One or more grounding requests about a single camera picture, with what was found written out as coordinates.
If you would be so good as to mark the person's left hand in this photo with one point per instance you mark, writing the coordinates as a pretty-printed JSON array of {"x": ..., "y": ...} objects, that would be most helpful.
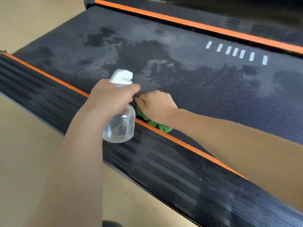
[{"x": 111, "y": 99}]

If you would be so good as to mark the person's right hand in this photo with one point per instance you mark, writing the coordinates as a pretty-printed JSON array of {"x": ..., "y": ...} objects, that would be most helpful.
[{"x": 156, "y": 106}]

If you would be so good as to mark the green cloth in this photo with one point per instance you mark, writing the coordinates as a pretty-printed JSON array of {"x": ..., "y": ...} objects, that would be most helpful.
[{"x": 163, "y": 127}]

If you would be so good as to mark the clear spray bottle white trigger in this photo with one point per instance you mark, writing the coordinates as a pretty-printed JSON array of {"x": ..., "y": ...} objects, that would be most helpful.
[{"x": 119, "y": 130}]

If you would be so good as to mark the person's left forearm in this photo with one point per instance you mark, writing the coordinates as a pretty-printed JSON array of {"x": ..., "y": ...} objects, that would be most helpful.
[{"x": 75, "y": 172}]

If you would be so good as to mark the person's right forearm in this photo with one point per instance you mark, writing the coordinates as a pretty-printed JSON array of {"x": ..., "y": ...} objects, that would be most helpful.
[{"x": 248, "y": 151}]

